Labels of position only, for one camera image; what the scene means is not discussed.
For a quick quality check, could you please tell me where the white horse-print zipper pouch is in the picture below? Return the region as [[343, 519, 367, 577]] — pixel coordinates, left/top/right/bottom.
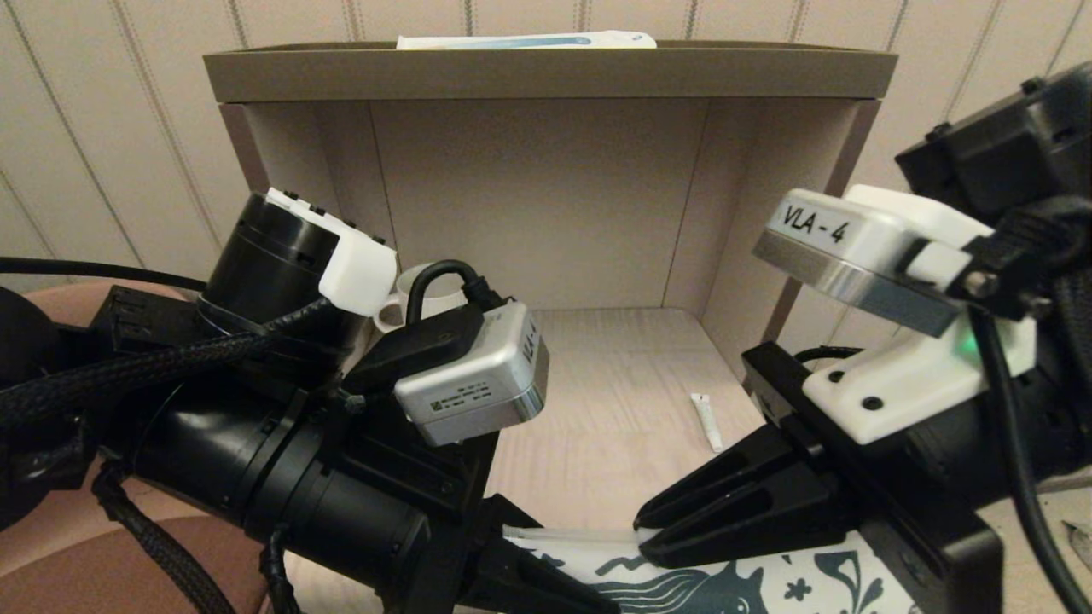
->
[[503, 524, 922, 614]]

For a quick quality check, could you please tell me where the white plastic squeeze tube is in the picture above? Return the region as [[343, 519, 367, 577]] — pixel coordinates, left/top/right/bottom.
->
[[690, 392, 724, 453]]

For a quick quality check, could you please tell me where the grey object on floor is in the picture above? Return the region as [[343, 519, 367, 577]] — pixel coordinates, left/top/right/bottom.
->
[[1062, 520, 1092, 572]]

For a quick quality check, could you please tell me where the white ribbed ceramic mug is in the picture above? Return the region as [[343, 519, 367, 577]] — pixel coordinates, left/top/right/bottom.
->
[[373, 263, 468, 333]]

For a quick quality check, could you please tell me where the brown upholstered chair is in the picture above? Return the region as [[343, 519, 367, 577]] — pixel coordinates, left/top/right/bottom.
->
[[0, 281, 291, 614]]

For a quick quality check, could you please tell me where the brown beige shelf unit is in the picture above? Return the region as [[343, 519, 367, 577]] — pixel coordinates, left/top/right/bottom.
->
[[203, 43, 898, 376]]

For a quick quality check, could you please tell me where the white blue toothpaste box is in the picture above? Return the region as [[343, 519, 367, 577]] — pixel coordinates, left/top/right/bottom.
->
[[397, 31, 658, 50]]

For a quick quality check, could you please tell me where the black right camera cable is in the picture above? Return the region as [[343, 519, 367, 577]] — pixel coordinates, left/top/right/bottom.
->
[[964, 196, 1092, 614]]

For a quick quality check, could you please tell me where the black camera cable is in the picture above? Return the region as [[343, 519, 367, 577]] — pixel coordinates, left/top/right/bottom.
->
[[405, 260, 513, 325], [964, 196, 1092, 614]]

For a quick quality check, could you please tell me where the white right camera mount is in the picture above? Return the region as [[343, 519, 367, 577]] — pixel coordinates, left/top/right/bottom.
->
[[802, 320, 1037, 444]]

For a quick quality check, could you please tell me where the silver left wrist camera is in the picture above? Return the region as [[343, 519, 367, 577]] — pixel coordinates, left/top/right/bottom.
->
[[394, 300, 550, 448]]

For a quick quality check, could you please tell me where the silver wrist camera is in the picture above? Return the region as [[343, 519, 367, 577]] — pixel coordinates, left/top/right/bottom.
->
[[394, 300, 550, 448], [752, 184, 995, 338]]

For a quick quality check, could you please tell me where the black left camera bracket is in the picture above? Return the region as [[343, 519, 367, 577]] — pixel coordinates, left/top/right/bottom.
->
[[346, 303, 487, 397]]

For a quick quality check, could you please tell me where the black left camera cable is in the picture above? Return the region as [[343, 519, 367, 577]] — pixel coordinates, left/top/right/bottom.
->
[[405, 260, 513, 325]]

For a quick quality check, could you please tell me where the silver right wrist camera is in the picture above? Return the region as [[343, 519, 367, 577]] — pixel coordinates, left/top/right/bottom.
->
[[752, 184, 995, 338]]

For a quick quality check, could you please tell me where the black braided cable loop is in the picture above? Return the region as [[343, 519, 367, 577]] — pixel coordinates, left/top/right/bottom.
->
[[90, 460, 299, 614]]

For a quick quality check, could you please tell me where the black braided sleeve cable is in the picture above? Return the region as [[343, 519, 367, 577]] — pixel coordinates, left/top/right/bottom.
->
[[0, 298, 334, 427]]

